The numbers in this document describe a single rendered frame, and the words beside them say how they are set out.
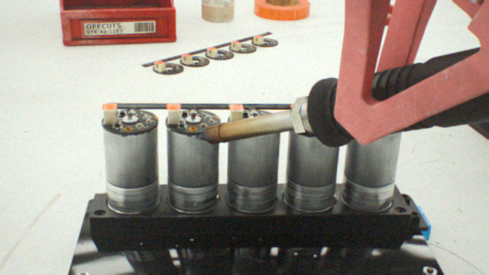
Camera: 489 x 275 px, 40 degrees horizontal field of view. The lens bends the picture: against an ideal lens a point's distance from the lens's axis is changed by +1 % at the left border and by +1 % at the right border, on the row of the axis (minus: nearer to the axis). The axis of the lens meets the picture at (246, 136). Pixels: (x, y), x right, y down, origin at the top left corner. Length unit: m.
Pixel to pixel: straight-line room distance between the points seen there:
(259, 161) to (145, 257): 0.07
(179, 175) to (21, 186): 0.11
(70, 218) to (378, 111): 0.19
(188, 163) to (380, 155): 0.09
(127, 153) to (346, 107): 0.12
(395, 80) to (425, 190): 0.18
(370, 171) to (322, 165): 0.02
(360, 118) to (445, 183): 0.19
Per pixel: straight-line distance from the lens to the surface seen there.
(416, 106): 0.20
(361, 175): 0.31
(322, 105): 0.22
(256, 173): 0.30
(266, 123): 0.25
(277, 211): 0.31
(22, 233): 0.34
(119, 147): 0.29
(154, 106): 0.31
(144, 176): 0.30
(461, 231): 0.36
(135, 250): 0.30
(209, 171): 0.30
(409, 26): 0.22
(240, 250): 0.30
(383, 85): 0.21
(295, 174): 0.30
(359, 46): 0.20
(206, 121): 0.30
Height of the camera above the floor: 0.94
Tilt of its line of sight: 26 degrees down
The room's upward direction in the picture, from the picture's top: 2 degrees clockwise
